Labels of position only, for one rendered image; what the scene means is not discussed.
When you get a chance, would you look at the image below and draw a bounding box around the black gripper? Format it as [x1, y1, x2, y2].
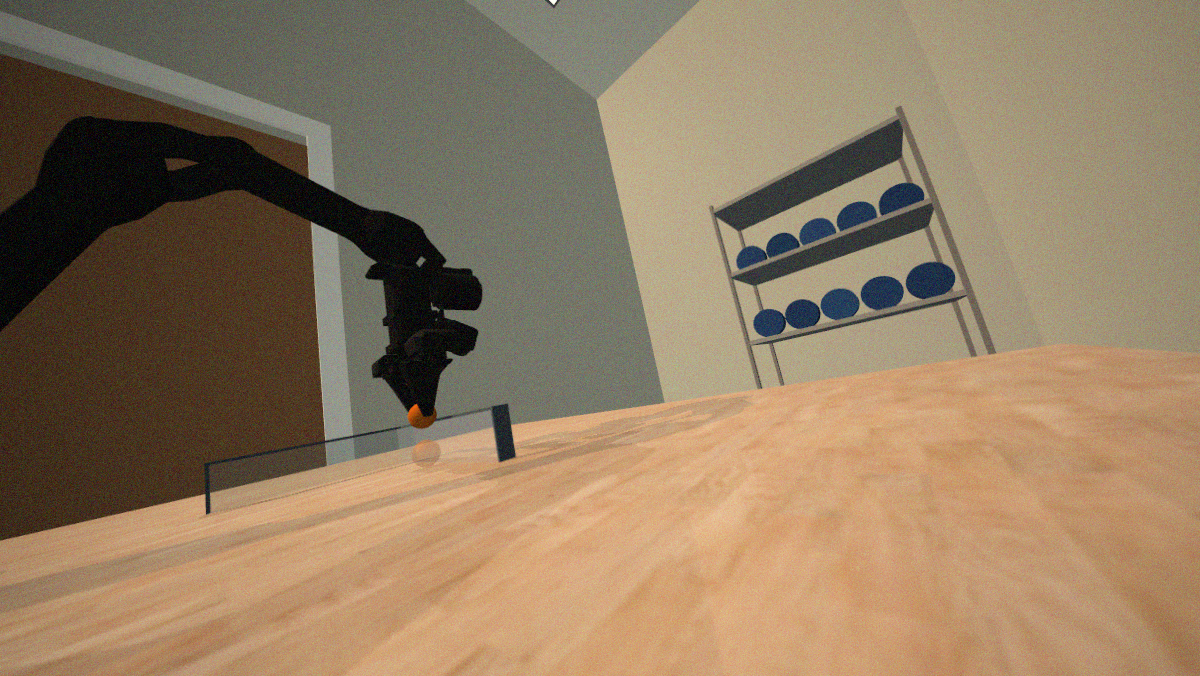
[371, 301, 466, 417]

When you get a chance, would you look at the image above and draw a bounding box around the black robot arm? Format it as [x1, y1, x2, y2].
[0, 116, 482, 355]

